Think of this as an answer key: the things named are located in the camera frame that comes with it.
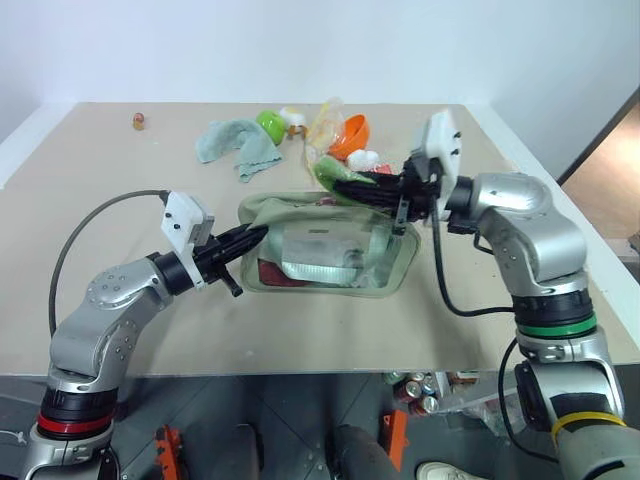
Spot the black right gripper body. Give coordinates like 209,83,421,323
391,155,447,237

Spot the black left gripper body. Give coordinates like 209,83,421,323
191,233,244,299

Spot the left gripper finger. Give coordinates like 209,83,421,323
213,224,262,247
219,229,270,265

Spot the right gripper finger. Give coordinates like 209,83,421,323
351,169,407,190
331,178,404,215

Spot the green zip pouch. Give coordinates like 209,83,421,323
235,189,423,301

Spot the white plush toy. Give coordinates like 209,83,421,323
346,148,382,174

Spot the red item inside pouch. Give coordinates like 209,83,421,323
256,256,287,287

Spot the white packet inside pouch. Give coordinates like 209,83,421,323
277,232,372,285

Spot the orange plastic bowl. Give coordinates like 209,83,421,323
327,113,373,161

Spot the pale green cloth towel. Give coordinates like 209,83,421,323
194,117,285,184

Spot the white and yellow toy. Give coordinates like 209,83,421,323
279,105,308,139

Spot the lime green plastic bowl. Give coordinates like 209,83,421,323
255,109,288,147

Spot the brown wooden door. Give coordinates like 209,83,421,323
556,83,640,261

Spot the dark rounded shape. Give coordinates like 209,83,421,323
325,422,402,480
217,422,267,480

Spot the orange and black stand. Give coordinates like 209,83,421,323
153,423,185,480
381,409,410,472

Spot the white shoe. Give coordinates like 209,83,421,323
415,460,482,480

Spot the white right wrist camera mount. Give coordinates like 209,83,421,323
409,110,464,214

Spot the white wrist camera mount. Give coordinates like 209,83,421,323
409,110,464,214
160,190,217,291

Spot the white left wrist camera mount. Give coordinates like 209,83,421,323
160,190,217,291

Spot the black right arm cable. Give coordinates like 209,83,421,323
428,208,517,317

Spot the grey left arm cable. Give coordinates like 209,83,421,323
48,188,172,337

